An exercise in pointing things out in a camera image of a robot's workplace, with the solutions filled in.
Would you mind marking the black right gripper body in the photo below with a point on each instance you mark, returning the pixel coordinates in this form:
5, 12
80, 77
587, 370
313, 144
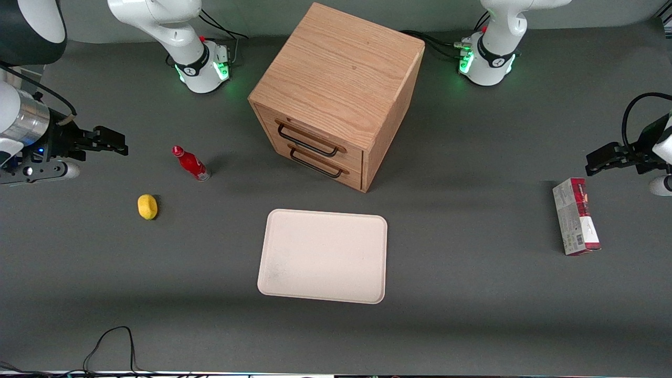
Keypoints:
62, 140

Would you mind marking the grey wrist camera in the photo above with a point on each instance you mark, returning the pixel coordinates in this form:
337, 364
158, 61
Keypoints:
42, 172
662, 186

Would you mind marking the wooden drawer cabinet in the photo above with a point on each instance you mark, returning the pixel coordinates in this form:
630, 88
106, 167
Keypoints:
336, 79

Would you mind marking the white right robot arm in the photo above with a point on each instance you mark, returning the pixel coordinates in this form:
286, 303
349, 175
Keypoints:
173, 37

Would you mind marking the yellow lemon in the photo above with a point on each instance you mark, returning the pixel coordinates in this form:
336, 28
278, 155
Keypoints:
147, 206

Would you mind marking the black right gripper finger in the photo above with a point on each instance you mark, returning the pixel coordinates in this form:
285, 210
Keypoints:
111, 135
107, 149

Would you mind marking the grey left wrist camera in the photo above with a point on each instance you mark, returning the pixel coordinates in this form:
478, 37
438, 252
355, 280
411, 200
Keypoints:
662, 186

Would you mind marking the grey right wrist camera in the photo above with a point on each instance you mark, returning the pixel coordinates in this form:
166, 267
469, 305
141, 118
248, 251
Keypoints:
42, 172

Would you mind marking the beige rectangular tray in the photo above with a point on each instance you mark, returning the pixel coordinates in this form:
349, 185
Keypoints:
324, 255

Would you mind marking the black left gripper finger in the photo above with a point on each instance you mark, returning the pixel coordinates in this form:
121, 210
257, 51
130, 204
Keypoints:
604, 164
611, 149

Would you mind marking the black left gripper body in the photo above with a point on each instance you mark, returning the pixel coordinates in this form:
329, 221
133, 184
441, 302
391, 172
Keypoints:
643, 150

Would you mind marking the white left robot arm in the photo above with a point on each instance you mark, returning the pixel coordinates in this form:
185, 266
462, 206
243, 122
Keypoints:
496, 47

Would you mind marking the grey and red carton box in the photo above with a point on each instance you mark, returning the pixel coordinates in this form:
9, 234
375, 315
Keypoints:
575, 218

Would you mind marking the red coke bottle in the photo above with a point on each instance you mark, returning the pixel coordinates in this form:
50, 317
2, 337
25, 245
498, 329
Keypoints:
191, 164

